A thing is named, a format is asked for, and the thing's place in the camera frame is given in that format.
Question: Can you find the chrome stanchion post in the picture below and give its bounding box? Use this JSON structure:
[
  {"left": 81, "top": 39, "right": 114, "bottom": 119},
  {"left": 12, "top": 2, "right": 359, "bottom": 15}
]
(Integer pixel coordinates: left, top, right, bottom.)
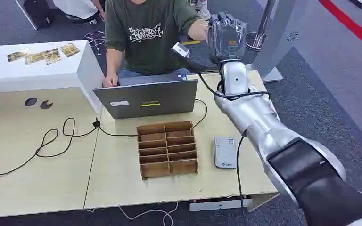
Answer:
[{"left": 245, "top": 0, "right": 279, "bottom": 52}]

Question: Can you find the grey laptop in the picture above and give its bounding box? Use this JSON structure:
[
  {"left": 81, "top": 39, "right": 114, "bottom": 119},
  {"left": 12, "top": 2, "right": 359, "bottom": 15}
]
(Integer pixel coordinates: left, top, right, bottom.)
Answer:
[{"left": 93, "top": 73, "right": 199, "bottom": 120}]

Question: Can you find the grey kiosk stand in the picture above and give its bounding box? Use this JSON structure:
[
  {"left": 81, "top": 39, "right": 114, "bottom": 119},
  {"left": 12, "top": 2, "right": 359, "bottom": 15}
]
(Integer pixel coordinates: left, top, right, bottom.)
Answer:
[{"left": 245, "top": 0, "right": 308, "bottom": 83}]

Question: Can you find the printed card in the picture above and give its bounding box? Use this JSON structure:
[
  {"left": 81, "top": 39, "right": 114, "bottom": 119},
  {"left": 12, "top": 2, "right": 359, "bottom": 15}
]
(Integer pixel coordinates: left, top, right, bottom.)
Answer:
[
  {"left": 25, "top": 51, "right": 46, "bottom": 65},
  {"left": 43, "top": 48, "right": 61, "bottom": 65},
  {"left": 59, "top": 43, "right": 81, "bottom": 58},
  {"left": 7, "top": 48, "right": 32, "bottom": 62}
]

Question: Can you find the person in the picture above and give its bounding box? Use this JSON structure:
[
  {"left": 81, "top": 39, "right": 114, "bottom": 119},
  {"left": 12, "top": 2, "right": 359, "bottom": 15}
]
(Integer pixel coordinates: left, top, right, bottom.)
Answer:
[
  {"left": 102, "top": 0, "right": 211, "bottom": 88},
  {"left": 52, "top": 0, "right": 106, "bottom": 25}
]

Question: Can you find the black robot wrist cable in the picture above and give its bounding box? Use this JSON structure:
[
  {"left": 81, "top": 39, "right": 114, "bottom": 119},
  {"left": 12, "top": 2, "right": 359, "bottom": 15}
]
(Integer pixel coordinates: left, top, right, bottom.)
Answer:
[{"left": 198, "top": 72, "right": 271, "bottom": 101}]

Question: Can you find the tangled floor cable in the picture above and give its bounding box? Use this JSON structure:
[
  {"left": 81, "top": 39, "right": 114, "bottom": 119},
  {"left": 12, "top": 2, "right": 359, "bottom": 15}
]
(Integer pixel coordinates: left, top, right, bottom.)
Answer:
[{"left": 84, "top": 30, "right": 106, "bottom": 56}]

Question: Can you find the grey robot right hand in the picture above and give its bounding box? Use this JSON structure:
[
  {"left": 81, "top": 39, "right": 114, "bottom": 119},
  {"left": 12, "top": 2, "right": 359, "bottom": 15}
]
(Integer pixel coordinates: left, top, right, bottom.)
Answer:
[{"left": 206, "top": 12, "right": 247, "bottom": 65}]

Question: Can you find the black bag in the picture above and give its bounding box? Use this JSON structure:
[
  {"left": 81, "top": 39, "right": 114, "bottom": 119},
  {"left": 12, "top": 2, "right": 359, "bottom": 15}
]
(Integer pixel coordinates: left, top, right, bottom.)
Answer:
[{"left": 23, "top": 0, "right": 54, "bottom": 29}]

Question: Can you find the person's right hand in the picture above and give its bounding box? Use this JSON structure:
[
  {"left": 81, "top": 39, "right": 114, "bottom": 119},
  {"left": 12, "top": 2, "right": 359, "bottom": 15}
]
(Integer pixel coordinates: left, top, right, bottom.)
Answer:
[{"left": 102, "top": 74, "right": 120, "bottom": 88}]

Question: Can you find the black desk cable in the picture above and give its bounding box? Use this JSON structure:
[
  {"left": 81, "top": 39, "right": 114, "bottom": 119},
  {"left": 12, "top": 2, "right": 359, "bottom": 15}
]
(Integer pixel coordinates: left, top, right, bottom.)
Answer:
[{"left": 0, "top": 99, "right": 208, "bottom": 177}]

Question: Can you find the white cable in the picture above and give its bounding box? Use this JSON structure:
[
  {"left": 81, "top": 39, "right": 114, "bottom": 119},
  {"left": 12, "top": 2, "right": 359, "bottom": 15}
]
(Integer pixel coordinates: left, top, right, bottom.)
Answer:
[{"left": 118, "top": 202, "right": 179, "bottom": 226}]

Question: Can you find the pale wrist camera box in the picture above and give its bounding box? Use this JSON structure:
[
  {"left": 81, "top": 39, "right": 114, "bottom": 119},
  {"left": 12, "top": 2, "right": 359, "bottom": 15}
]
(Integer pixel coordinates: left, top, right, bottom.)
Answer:
[{"left": 172, "top": 42, "right": 191, "bottom": 59}]

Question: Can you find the white card reader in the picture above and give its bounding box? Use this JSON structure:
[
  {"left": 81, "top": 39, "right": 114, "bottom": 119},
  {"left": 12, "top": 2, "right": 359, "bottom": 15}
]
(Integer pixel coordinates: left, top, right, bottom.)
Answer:
[{"left": 213, "top": 137, "right": 238, "bottom": 170}]

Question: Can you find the black hanging robot cable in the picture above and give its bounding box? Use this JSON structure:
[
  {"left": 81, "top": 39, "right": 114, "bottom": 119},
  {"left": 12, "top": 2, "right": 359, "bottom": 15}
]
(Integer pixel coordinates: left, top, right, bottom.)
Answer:
[{"left": 236, "top": 132, "right": 247, "bottom": 219}]

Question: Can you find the wooden card box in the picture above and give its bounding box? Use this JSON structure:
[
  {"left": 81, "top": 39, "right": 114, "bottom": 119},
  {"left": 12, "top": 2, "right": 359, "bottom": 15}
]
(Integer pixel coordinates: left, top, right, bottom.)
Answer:
[{"left": 136, "top": 121, "right": 199, "bottom": 181}]

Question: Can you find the metal desk bracket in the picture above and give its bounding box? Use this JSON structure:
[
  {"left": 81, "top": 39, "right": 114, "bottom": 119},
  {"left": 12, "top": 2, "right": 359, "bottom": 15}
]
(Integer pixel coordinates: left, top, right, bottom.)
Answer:
[{"left": 189, "top": 198, "right": 253, "bottom": 212}]

